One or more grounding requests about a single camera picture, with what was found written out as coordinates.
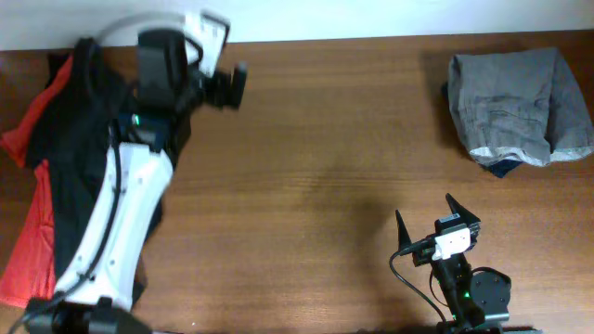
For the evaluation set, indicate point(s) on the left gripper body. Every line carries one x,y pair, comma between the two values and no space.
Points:
217,84

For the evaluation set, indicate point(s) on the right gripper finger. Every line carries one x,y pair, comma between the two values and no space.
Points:
467,216
404,240

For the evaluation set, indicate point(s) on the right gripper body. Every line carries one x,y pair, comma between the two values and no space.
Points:
423,257

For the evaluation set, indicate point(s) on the grey shorts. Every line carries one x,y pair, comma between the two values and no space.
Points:
522,106

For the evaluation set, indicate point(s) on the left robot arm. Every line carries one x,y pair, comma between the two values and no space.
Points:
175,75

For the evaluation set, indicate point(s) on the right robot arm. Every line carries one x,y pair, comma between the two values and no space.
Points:
477,298

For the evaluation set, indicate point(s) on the folded navy garment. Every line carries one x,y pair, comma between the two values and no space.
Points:
499,169

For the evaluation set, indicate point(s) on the black t-shirt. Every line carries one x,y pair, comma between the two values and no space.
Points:
72,136

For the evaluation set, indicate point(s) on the red mesh shirt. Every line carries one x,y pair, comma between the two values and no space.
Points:
30,271

